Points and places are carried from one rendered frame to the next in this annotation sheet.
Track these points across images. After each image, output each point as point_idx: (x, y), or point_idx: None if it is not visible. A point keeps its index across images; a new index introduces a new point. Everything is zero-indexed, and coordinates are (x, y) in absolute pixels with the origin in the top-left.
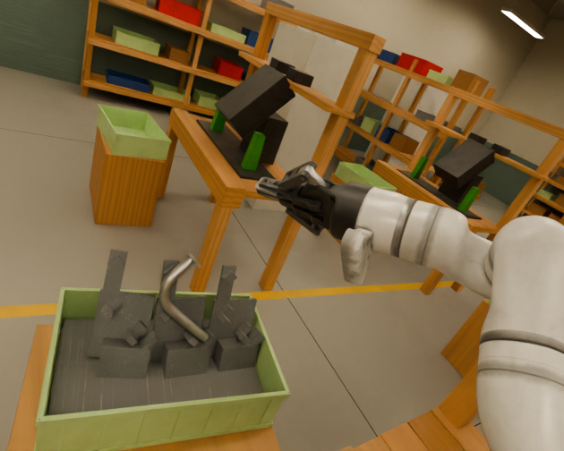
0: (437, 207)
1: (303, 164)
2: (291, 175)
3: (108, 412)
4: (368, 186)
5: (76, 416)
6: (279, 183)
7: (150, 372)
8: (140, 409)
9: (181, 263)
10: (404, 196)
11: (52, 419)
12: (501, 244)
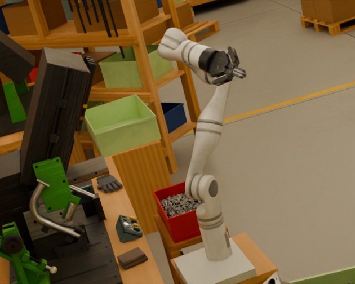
0: (191, 41)
1: (231, 49)
2: (235, 54)
3: (325, 273)
4: (208, 48)
5: (345, 268)
6: (239, 61)
7: None
8: (304, 278)
9: (284, 282)
10: (198, 45)
11: None
12: (185, 36)
